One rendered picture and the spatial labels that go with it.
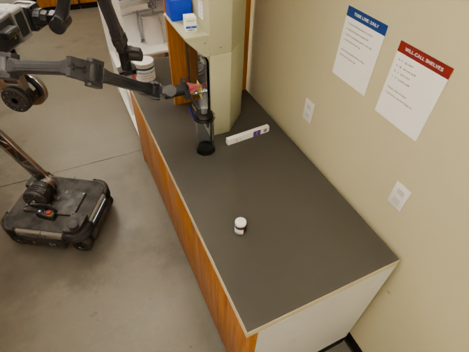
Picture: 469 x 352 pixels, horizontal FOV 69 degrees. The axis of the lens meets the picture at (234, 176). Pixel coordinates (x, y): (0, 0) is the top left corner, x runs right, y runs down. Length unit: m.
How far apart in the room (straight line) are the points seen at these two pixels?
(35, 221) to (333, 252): 1.99
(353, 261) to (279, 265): 0.30
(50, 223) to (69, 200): 0.20
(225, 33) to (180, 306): 1.64
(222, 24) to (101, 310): 1.83
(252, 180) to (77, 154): 2.16
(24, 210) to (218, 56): 1.78
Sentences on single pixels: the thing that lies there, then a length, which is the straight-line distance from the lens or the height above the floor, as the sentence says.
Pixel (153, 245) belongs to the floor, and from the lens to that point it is 2.61.
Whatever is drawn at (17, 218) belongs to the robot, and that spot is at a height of 0.24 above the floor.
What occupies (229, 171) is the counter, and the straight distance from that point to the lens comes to 1.72.
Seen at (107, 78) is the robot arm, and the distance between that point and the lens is 1.54.
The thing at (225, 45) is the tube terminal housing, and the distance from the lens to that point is 1.69.
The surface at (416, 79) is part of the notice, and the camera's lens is 1.30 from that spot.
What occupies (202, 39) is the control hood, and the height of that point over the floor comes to 1.49.
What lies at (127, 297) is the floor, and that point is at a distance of 2.45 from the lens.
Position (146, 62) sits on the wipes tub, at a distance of 2.37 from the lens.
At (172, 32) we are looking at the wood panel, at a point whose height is 1.39.
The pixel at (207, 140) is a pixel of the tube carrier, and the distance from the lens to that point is 1.74.
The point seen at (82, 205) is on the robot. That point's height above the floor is 0.24.
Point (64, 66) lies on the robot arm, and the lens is 1.48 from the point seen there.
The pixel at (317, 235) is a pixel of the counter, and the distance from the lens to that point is 1.52.
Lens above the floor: 2.14
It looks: 45 degrees down
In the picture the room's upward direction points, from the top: 2 degrees clockwise
